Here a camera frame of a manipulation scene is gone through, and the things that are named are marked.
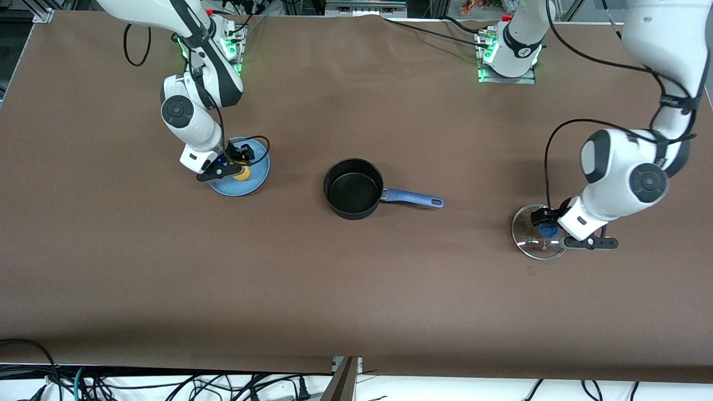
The glass lid with blue knob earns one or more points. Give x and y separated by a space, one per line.
537 245

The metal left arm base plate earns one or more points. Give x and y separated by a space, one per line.
515 79

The aluminium frame profile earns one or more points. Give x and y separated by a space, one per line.
341 381

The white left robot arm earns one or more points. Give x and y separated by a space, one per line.
618 167

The yellow potato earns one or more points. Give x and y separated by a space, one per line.
243 176

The black power plug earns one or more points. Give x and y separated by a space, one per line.
303 388

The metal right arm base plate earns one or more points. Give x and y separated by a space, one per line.
238 55

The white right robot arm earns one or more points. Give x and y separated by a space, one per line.
189 120

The blue round plate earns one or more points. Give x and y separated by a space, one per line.
257 178

